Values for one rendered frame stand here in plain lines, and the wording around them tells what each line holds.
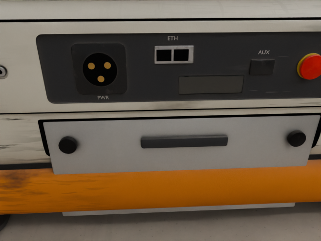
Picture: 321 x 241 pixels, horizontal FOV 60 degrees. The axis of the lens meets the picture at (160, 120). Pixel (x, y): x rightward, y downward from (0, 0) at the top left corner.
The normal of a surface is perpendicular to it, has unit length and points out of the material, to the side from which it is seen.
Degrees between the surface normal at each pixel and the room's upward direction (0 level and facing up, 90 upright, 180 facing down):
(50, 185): 71
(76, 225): 0
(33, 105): 90
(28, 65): 90
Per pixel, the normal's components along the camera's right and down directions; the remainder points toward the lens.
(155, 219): 0.00, -0.89
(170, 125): 0.06, 0.46
